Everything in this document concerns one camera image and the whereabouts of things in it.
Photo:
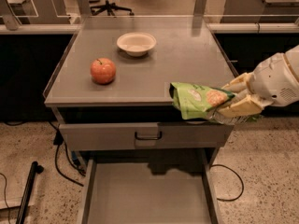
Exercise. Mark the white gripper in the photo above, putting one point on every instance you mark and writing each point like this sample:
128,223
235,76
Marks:
273,78

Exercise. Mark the green rice chip bag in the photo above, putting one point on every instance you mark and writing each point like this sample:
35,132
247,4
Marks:
202,102

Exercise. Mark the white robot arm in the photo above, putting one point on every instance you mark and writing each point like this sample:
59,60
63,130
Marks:
273,82

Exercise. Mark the grey top drawer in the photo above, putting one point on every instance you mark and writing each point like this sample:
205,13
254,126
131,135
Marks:
148,135

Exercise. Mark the grey open middle drawer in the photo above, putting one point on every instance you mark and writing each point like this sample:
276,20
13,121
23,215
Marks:
161,186

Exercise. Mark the grey drawer cabinet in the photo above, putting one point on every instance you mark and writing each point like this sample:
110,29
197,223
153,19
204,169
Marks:
185,51

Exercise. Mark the grey background desk right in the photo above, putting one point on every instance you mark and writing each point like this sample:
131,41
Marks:
260,11

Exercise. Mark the grey background desk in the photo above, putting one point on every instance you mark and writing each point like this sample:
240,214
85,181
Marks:
37,11
260,11

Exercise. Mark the white paper bowl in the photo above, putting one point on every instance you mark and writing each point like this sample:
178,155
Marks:
136,44

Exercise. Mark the red apple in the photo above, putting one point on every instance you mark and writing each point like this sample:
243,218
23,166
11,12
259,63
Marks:
103,71

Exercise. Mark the black office chair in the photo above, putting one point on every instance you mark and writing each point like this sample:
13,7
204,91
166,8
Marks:
109,8

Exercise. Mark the black pole on floor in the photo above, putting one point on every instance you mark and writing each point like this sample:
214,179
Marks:
35,169

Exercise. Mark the grey background desk left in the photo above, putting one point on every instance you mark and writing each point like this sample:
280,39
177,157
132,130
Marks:
37,11

